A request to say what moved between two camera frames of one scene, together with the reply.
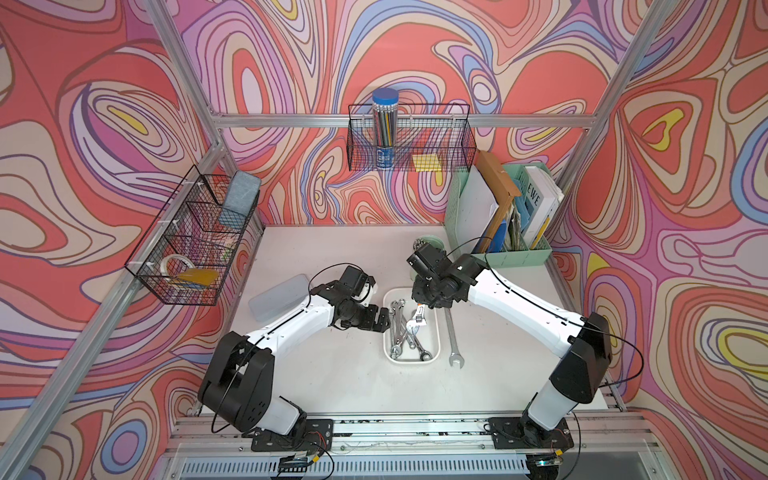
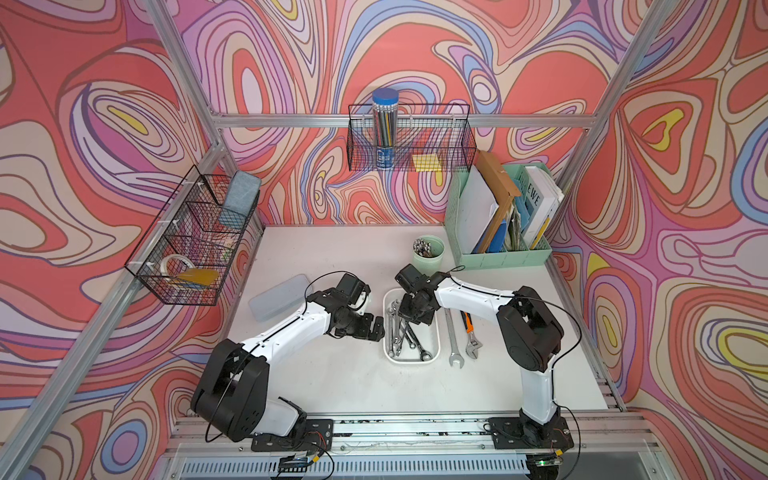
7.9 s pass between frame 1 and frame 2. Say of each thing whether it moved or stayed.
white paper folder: stayed
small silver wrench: stayed
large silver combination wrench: stayed
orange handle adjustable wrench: moved
